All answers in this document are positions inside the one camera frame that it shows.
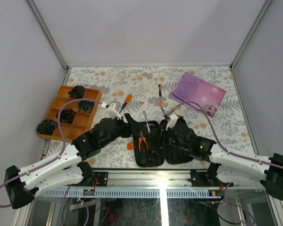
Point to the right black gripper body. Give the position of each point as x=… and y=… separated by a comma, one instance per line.
x=171, y=140

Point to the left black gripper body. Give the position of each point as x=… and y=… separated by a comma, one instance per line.
x=122, y=131

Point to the orange handled pliers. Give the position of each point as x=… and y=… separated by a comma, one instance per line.
x=142, y=143

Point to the black handled screwdriver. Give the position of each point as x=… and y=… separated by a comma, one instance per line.
x=146, y=120

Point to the black plastic tool case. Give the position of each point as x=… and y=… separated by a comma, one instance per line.
x=159, y=148

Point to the orange handled screwdriver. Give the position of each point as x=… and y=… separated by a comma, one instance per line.
x=127, y=100

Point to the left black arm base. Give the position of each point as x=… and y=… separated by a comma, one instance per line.
x=96, y=177

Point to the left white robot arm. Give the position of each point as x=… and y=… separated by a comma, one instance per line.
x=70, y=167

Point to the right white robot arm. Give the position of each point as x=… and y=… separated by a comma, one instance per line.
x=226, y=166

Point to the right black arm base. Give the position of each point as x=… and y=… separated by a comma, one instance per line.
x=205, y=177

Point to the orange compartment tray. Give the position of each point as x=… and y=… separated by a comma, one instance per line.
x=82, y=121

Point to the orange tipped metal file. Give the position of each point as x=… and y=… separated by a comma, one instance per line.
x=162, y=109

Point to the dark rolled band middle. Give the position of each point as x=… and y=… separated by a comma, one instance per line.
x=85, y=106

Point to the dark rolled band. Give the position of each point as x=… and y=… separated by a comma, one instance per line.
x=77, y=92
x=85, y=106
x=67, y=116

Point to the dark rolled band lower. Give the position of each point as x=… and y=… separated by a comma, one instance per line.
x=67, y=116

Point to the small precision screwdriver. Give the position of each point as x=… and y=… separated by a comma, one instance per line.
x=159, y=90

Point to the dark rolled band top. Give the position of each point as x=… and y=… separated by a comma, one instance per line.
x=77, y=92

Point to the purple printed pouch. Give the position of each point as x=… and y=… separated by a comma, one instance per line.
x=195, y=91

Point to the dark rolled band outside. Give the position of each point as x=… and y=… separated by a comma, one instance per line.
x=47, y=127

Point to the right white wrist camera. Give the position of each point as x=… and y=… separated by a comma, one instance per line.
x=172, y=118

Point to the aluminium front rail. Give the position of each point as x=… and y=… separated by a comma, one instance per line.
x=143, y=184

